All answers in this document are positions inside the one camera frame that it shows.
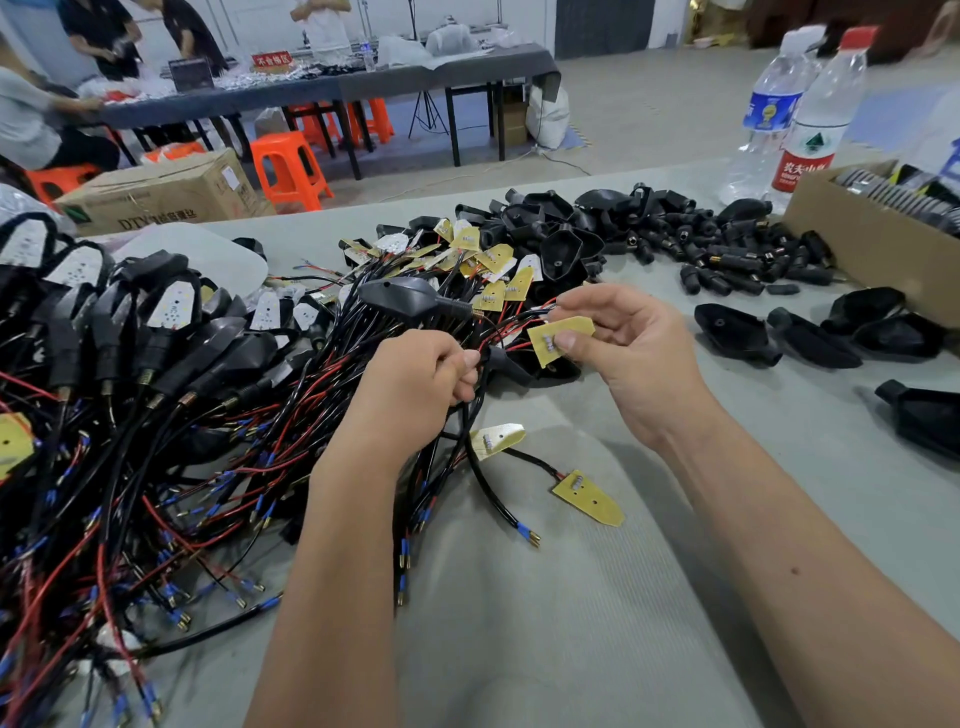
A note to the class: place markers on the pile of yellow boards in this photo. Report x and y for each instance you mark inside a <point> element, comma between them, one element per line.
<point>487,262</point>

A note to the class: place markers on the black tablet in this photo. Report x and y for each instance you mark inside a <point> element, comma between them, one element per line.
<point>191,75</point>

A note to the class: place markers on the long grey covered table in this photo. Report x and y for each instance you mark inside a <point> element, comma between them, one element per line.
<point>360,82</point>

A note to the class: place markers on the white sack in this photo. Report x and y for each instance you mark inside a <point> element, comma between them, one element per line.
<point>547,120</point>

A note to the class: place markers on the pale board with resistors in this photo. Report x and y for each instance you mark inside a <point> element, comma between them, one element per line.
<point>499,439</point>

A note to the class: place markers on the stack of parts in box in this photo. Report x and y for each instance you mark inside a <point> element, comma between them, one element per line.
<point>900,195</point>

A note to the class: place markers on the person's left thumb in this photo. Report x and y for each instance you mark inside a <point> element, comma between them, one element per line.
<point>456,360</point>

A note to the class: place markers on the black tripod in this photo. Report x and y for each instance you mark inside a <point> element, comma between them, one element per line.
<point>427,112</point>

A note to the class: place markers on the person's right hand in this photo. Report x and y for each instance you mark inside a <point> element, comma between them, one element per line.
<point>645,360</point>

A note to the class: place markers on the open cardboard box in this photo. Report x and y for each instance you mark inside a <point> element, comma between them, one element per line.
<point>862,232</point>

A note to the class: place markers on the person's right forearm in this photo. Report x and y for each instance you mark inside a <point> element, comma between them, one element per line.
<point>795,570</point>

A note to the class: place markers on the person's right thumb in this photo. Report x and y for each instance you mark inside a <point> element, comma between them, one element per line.
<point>577,343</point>

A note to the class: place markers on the black lamp shell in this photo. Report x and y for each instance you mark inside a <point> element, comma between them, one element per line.
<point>926,416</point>
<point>900,336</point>
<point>735,334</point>
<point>814,341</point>
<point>862,307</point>

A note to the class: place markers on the person's left forearm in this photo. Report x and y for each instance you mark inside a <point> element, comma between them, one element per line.
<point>337,592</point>

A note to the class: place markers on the orange plastic stool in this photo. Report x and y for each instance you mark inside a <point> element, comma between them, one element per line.
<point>315,124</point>
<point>60,180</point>
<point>289,169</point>
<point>174,151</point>
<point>373,120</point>

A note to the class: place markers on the black lamp housing with stem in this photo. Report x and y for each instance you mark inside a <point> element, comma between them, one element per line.
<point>405,294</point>

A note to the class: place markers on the printed cardboard carton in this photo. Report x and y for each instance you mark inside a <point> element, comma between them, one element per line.
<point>157,195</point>

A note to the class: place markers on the person's left hand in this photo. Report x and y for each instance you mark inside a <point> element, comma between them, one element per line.
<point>401,390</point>

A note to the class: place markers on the red sign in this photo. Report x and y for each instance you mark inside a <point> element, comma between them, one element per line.
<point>271,61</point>

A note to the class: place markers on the pile of empty black housings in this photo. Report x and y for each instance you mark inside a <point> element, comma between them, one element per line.
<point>660,225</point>

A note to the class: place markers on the red label water bottle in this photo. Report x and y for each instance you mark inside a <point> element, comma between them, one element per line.
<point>821,127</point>

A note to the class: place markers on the small brown cardboard box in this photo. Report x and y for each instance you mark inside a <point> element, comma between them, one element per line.
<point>513,124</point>

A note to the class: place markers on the blue label water bottle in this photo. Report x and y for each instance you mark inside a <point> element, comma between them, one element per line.
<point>772,105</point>

